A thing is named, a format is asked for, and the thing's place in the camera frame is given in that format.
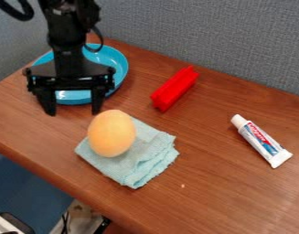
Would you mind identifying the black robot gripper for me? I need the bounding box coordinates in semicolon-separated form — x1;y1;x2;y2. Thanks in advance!
22;46;116;116

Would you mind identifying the blue plate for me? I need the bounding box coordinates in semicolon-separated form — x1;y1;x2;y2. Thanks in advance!
33;43;128;105

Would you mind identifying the yellow orange ball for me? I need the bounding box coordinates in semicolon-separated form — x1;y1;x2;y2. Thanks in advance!
88;110;135;157

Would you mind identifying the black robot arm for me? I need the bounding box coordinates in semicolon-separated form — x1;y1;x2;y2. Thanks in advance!
22;0;116;116

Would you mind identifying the red plastic block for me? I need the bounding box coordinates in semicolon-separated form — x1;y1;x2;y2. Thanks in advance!
149;66;199;112

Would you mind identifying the light blue folded cloth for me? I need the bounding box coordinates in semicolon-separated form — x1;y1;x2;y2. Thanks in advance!
74;118;179;189

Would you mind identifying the beige bag under table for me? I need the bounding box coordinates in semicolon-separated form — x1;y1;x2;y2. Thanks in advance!
49;200;111;234

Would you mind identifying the white object bottom left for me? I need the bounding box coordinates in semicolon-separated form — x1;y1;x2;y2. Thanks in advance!
0;216;24;234

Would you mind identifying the white toothpaste tube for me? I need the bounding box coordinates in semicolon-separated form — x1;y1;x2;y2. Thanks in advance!
231;114;292;168

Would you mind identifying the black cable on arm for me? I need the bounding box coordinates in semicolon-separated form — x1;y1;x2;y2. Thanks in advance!
0;0;36;22

